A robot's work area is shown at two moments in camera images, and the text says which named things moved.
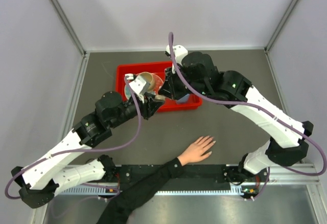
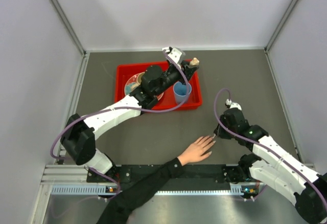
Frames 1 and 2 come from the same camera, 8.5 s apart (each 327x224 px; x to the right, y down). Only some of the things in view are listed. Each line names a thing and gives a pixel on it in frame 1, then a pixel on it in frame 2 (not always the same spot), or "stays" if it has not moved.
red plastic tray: [160, 67] stays
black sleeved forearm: [135, 193] stays
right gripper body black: [177, 88] -> [223, 133]
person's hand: [196, 151] stays
